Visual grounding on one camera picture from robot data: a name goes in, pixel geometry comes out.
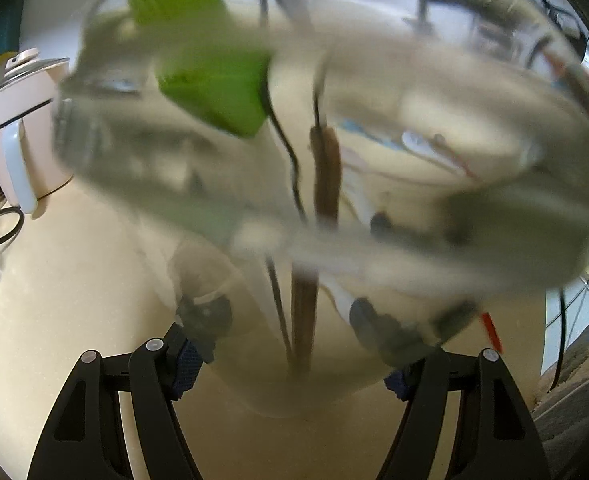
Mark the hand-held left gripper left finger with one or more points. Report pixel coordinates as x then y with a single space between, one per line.
187 365

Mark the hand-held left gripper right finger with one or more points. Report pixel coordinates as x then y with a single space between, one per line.
399 385

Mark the red plastic spoon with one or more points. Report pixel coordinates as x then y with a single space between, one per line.
492 332

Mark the tall clear glass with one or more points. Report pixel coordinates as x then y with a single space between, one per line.
424 260

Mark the green silicone brush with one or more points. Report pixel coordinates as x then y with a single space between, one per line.
199 60

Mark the white rice paddle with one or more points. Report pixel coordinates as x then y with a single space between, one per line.
417 142

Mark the blue plastic spork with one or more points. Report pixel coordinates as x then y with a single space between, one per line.
369 132

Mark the pale pink electric kettle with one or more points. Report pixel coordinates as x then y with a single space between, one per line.
29 125

